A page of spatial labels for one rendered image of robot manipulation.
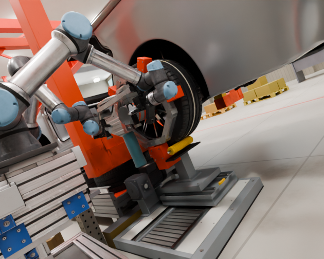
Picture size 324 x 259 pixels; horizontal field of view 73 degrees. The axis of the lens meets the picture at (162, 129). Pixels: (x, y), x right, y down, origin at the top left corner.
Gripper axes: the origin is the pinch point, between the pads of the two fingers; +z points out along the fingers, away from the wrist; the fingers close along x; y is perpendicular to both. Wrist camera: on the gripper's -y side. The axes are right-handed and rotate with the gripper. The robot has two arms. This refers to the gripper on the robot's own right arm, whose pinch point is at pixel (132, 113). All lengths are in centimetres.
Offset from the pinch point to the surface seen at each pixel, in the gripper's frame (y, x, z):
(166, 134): -20.0, -20.5, 1.6
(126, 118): -0.3, -5.9, 16.0
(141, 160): -30.7, -10.4, 25.1
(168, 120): -12.0, -20.5, -5.0
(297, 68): -34, -802, 77
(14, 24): 247, -78, 305
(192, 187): -61, -25, 3
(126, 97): 9.8, 1.4, -1.9
